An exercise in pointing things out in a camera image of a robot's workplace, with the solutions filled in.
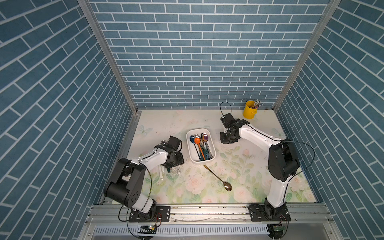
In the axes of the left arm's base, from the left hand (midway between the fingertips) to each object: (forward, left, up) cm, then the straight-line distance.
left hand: (183, 163), depth 91 cm
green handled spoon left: (-4, +8, -1) cm, 9 cm away
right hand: (+12, -26, +7) cm, 29 cm away
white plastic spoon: (-6, +13, 0) cm, 14 cm away
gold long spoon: (-13, -26, -1) cm, 29 cm away
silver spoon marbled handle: (+19, -9, +2) cm, 21 cm away
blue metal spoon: (+17, -5, +1) cm, 18 cm away
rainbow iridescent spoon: (+19, -14, +2) cm, 23 cm away
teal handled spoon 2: (+8, -12, 0) cm, 14 cm away
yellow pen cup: (+37, -47, +8) cm, 60 cm away
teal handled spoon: (+8, -15, 0) cm, 17 cm away
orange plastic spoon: (+15, -9, +2) cm, 17 cm away
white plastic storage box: (+7, -6, -1) cm, 9 cm away
